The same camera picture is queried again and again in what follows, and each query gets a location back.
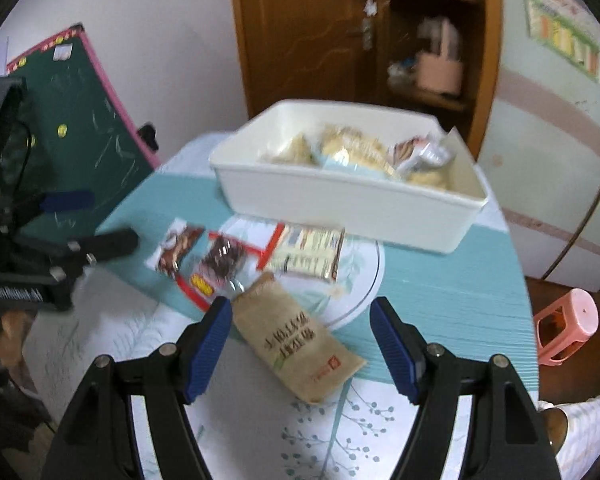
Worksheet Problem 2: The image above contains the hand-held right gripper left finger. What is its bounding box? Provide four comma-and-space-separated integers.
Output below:
40, 296, 234, 480

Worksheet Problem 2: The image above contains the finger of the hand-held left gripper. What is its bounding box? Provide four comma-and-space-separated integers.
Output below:
49, 228, 140, 282
1, 189, 97, 240

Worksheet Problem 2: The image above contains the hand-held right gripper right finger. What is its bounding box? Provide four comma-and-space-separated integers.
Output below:
369, 296, 563, 480

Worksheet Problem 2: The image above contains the brown kraft paper snack packet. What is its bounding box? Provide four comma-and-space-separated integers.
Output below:
231, 272, 367, 404

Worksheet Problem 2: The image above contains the white plastic bin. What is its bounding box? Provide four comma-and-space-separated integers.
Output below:
209, 99, 490, 255

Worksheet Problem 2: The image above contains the red and white snack packet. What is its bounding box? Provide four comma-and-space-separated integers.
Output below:
391, 135, 455, 173

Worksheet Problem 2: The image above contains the clear packet of yellow cakes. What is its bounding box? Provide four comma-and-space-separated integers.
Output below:
320, 126, 397, 177

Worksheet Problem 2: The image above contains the small yellow cake packet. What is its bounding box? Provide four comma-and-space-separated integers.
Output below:
262, 132, 317, 166

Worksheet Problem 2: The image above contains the person's left hand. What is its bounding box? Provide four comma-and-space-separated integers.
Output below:
0, 310, 37, 392

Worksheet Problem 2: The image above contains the brown nut snack packet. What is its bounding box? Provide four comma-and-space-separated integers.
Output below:
146, 219, 207, 279

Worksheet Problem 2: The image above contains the clear red-edged dried fruit packet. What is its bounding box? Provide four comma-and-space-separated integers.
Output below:
177, 220, 287, 312

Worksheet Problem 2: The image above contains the black chalkboard clip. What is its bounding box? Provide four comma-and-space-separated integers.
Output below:
138, 122, 160, 154

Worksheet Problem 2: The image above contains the wooden chair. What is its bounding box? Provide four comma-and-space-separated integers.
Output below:
539, 404, 572, 454

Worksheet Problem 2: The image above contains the pink plastic stool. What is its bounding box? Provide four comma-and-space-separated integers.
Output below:
534, 288, 600, 367

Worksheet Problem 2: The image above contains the white checked chair cover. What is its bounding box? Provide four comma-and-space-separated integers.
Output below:
555, 392, 600, 480

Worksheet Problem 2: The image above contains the brown wooden door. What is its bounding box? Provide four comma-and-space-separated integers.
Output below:
229, 0, 397, 117

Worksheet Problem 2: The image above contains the wooden corner shelf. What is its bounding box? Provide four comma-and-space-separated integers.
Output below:
380, 0, 504, 161

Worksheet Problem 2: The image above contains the green chalkboard with pink frame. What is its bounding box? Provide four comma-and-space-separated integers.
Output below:
5, 22, 162, 242

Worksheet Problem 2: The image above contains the pink basket with handle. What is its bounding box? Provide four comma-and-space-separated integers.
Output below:
415, 17, 465, 97

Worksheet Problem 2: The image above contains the metal door handle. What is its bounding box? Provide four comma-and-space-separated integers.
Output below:
361, 0, 379, 52

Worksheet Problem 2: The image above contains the wall poster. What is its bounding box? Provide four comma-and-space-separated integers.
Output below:
519, 0, 600, 84

